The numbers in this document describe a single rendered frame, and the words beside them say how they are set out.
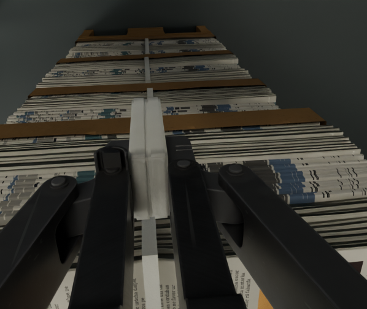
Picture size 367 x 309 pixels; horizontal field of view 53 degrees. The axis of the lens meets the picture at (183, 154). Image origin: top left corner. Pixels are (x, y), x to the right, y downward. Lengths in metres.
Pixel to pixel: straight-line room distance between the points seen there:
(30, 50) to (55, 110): 0.75
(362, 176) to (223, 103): 0.27
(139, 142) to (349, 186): 0.20
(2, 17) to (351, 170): 1.13
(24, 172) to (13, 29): 0.99
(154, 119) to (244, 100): 0.39
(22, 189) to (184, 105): 0.30
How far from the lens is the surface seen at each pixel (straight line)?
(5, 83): 1.35
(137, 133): 0.16
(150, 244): 0.23
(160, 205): 0.15
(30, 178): 0.33
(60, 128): 0.40
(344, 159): 0.35
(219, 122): 0.39
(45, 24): 1.27
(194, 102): 0.54
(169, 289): 0.25
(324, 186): 0.31
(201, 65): 0.77
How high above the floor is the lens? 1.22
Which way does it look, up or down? 62 degrees down
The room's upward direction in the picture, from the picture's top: 168 degrees clockwise
